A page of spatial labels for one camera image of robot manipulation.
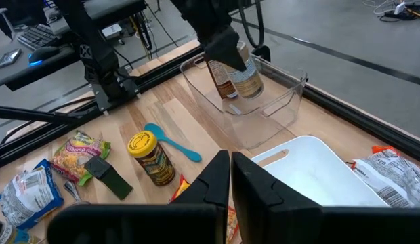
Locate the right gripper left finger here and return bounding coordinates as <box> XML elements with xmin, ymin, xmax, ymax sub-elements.
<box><xmin>47</xmin><ymin>150</ymin><xmax>231</xmax><ymax>244</ymax></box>

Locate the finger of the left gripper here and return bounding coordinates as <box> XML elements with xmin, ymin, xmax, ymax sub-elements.
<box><xmin>203</xmin><ymin>26</ymin><xmax>247</xmax><ymax>73</ymax></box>

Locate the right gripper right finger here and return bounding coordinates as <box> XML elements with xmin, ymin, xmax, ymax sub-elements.
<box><xmin>231</xmin><ymin>151</ymin><xmax>420</xmax><ymax>244</ymax></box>

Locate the slim brown bottle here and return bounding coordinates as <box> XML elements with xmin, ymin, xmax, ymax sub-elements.
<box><xmin>205</xmin><ymin>59</ymin><xmax>238</xmax><ymax>100</ymax></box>

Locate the tan-lid clear spice jar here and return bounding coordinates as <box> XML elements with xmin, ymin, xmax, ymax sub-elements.
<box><xmin>226</xmin><ymin>40</ymin><xmax>265</xmax><ymax>100</ymax></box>

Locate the green black pepper tin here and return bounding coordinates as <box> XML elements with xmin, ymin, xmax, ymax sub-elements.
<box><xmin>83</xmin><ymin>155</ymin><xmax>134</xmax><ymax>201</ymax></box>

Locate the red beef ramen packet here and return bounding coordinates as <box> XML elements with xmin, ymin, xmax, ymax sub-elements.
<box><xmin>168</xmin><ymin>174</ymin><xmax>240</xmax><ymax>244</ymax></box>

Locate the silver metal spoon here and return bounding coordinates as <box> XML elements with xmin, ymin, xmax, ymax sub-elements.
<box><xmin>63</xmin><ymin>179</ymin><xmax>91</xmax><ymax>206</ymax></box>

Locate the yellow-lid dark spice jar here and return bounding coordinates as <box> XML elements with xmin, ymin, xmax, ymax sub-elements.
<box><xmin>127</xmin><ymin>130</ymin><xmax>176</xmax><ymax>187</ymax></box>

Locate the pink and green ramen packet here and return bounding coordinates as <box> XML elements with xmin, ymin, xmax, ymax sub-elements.
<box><xmin>49</xmin><ymin>130</ymin><xmax>112</xmax><ymax>186</ymax></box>

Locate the teal plastic spoon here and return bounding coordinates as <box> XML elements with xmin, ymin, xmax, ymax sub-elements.
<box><xmin>144</xmin><ymin>122</ymin><xmax>203</xmax><ymax>163</ymax></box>

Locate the blue ramen packet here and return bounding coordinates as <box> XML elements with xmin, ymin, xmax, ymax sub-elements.
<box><xmin>0</xmin><ymin>158</ymin><xmax>64</xmax><ymax>230</ymax></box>

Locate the white plastic bin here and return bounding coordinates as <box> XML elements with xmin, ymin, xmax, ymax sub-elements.
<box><xmin>250</xmin><ymin>135</ymin><xmax>390</xmax><ymax>207</ymax></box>

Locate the clear plastic bin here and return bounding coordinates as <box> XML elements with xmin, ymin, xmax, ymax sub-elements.
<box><xmin>179</xmin><ymin>50</ymin><xmax>308</xmax><ymax>150</ymax></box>

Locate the orange-edged ramen packet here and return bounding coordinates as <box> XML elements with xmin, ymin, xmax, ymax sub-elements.
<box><xmin>345</xmin><ymin>145</ymin><xmax>420</xmax><ymax>208</ymax></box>

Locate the small white box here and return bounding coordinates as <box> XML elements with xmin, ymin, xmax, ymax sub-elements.
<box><xmin>100</xmin><ymin>22</ymin><xmax>123</xmax><ymax>41</ymax></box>

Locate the black computer mouse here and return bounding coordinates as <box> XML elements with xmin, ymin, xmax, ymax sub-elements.
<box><xmin>28</xmin><ymin>45</ymin><xmax>61</xmax><ymax>67</ymax></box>

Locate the black keyboard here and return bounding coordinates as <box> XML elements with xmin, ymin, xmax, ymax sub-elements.
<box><xmin>16</xmin><ymin>23</ymin><xmax>60</xmax><ymax>52</ymax></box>

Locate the black desk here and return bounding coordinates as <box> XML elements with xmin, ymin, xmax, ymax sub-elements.
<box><xmin>0</xmin><ymin>0</ymin><xmax>148</xmax><ymax>92</ymax></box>

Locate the flat silver phone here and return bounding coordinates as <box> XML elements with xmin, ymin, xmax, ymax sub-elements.
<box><xmin>0</xmin><ymin>48</ymin><xmax>23</xmax><ymax>70</ymax></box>

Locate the black table edge bracket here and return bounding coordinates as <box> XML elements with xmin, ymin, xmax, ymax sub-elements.
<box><xmin>252</xmin><ymin>45</ymin><xmax>272</xmax><ymax>64</ymax></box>

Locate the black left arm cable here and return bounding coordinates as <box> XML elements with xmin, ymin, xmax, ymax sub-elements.
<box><xmin>236</xmin><ymin>0</ymin><xmax>266</xmax><ymax>49</ymax></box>

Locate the black aluminium rig frame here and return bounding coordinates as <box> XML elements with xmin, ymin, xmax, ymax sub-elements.
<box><xmin>0</xmin><ymin>39</ymin><xmax>420</xmax><ymax>184</ymax></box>

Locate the floor cable bundle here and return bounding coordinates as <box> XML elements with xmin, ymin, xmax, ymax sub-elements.
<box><xmin>362</xmin><ymin>0</ymin><xmax>420</xmax><ymax>26</ymax></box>

